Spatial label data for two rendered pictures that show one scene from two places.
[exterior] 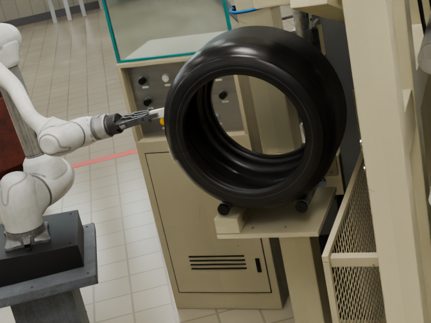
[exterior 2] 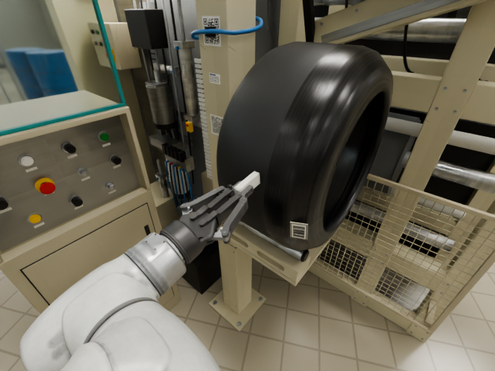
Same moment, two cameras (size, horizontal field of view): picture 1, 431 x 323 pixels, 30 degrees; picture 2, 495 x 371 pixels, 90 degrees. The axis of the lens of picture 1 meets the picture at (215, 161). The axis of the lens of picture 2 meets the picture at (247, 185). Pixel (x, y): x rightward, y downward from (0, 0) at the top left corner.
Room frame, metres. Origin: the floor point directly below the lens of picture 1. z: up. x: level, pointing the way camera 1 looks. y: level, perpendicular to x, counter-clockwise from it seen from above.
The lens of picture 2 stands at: (2.57, 0.58, 1.55)
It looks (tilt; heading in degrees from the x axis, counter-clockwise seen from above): 34 degrees down; 288
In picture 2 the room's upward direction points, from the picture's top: straight up
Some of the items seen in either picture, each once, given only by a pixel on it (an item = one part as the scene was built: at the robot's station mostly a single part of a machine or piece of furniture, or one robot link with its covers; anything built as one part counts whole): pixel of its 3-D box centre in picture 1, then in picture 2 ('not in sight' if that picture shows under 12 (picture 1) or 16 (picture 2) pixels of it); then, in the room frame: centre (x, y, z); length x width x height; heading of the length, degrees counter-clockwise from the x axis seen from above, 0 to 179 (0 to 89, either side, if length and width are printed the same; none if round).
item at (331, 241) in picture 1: (364, 278); (356, 236); (2.33, -0.41, 0.65); 0.90 x 0.02 x 0.70; 158
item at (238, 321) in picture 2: not in sight; (237, 300); (2.91, -0.27, 0.01); 0.27 x 0.27 x 0.02; 68
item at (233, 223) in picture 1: (240, 203); (261, 243); (2.72, -0.06, 0.83); 0.36 x 0.09 x 0.06; 158
